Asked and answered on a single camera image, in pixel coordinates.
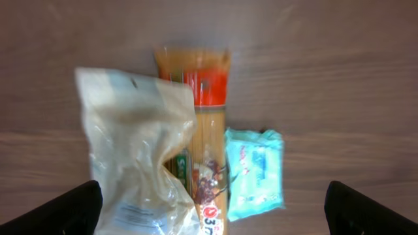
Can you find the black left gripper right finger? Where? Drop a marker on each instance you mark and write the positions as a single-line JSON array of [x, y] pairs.
[[350, 212]]

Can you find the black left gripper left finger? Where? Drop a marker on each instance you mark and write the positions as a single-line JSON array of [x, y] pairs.
[[75, 212]]

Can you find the teal wet wipes packet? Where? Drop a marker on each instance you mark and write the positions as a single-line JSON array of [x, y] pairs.
[[255, 162]]

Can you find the clear pouch of brown powder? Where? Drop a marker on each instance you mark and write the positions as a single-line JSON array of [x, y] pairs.
[[135, 124]]

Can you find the orange spaghetti packet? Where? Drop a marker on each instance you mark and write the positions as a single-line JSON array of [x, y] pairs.
[[201, 166]]

